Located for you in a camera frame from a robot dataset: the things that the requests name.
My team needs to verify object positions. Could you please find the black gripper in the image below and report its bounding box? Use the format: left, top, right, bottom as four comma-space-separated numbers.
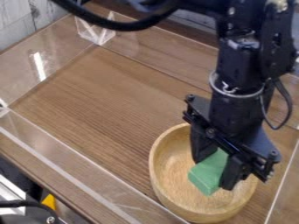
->
183, 87, 282, 191

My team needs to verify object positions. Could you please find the green rectangular block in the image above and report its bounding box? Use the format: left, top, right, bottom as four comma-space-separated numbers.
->
189, 149, 229, 196

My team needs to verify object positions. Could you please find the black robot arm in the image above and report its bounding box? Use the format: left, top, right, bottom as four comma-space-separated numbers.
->
53, 0, 299, 190

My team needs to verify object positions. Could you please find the brown wooden bowl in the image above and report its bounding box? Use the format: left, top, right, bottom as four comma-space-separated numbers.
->
149, 123, 258, 224

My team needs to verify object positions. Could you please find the yellow black device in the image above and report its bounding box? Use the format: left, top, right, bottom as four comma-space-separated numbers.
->
25, 192, 69, 224

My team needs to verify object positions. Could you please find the clear acrylic front wall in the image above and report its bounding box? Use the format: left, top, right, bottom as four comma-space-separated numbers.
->
0, 108, 189, 224

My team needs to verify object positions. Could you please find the clear acrylic wall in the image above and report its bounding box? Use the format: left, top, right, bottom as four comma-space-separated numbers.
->
0, 16, 93, 107
0, 108, 189, 224
98, 28, 217, 126

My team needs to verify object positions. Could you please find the clear acrylic back wall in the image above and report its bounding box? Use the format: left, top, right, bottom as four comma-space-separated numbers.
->
98, 28, 217, 126

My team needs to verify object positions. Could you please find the clear acrylic corner bracket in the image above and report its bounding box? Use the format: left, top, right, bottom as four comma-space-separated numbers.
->
75, 17, 117, 46

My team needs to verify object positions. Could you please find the black cable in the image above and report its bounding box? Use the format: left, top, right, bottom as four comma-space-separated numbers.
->
0, 199, 61, 224

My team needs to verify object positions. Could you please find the clear acrylic left wall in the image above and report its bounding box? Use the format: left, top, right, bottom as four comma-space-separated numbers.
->
0, 16, 93, 107

